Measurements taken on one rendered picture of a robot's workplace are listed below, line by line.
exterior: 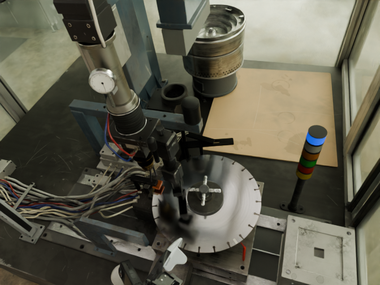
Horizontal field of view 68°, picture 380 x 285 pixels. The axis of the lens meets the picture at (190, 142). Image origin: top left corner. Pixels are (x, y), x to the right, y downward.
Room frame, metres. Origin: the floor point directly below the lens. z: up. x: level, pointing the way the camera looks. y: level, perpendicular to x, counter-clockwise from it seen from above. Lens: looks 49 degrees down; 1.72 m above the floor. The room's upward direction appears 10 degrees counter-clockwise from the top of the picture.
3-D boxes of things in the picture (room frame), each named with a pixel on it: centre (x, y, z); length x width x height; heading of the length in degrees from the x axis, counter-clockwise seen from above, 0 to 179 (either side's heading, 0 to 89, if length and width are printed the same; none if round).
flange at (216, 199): (0.43, -0.02, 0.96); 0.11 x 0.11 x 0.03
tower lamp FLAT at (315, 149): (0.44, -0.32, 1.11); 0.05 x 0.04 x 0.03; 154
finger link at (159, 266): (0.25, 0.13, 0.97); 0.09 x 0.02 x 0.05; 142
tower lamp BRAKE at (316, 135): (0.44, -0.32, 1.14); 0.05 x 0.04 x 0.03; 154
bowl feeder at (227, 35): (1.20, -0.19, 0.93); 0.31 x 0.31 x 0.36
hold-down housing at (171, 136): (0.44, 0.06, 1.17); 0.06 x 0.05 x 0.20; 55
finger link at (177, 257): (0.27, 0.09, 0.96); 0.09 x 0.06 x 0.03; 142
